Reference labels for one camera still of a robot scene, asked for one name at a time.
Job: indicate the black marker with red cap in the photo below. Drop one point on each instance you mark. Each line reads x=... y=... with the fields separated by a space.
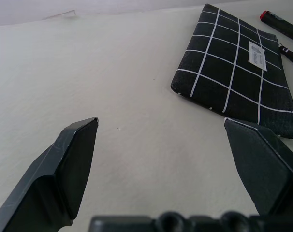
x=283 y=24

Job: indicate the black grid pencil pouch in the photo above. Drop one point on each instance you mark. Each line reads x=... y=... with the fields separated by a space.
x=236 y=72

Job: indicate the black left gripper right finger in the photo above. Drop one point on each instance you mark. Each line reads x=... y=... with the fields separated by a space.
x=260 y=166

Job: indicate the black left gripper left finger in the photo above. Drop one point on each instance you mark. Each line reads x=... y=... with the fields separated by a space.
x=52 y=178

